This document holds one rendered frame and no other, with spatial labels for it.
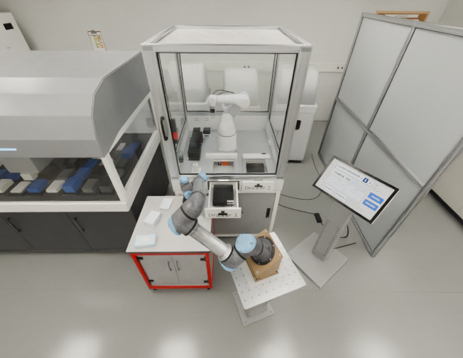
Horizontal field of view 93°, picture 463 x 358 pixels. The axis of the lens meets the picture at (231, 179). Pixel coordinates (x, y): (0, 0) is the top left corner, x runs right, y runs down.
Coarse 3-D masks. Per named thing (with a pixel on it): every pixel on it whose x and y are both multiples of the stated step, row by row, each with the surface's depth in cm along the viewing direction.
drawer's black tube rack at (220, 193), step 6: (216, 186) 197; (222, 186) 197; (228, 186) 196; (216, 192) 190; (222, 192) 190; (228, 192) 190; (216, 198) 185; (222, 198) 185; (228, 198) 185; (216, 204) 184; (222, 204) 185
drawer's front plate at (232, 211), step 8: (208, 208) 173; (216, 208) 173; (224, 208) 173; (232, 208) 173; (240, 208) 173; (208, 216) 178; (216, 216) 178; (224, 216) 178; (232, 216) 178; (240, 216) 178
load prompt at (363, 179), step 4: (340, 164) 178; (340, 168) 178; (344, 168) 176; (348, 168) 174; (344, 172) 175; (348, 172) 174; (352, 172) 172; (356, 172) 170; (352, 176) 171; (356, 176) 169; (360, 176) 168; (364, 176) 166; (360, 180) 167; (364, 180) 166; (368, 180) 164; (372, 180) 163; (368, 184) 164; (372, 184) 162
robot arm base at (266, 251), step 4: (264, 240) 143; (264, 244) 139; (268, 244) 142; (264, 248) 138; (268, 248) 141; (264, 252) 138; (268, 252) 139; (256, 256) 138; (260, 256) 138; (264, 256) 138; (268, 256) 140; (256, 260) 143; (260, 260) 142; (264, 260) 140
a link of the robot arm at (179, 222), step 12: (180, 216) 118; (180, 228) 120; (192, 228) 121; (204, 228) 128; (204, 240) 126; (216, 240) 130; (216, 252) 130; (228, 252) 131; (228, 264) 133; (240, 264) 135
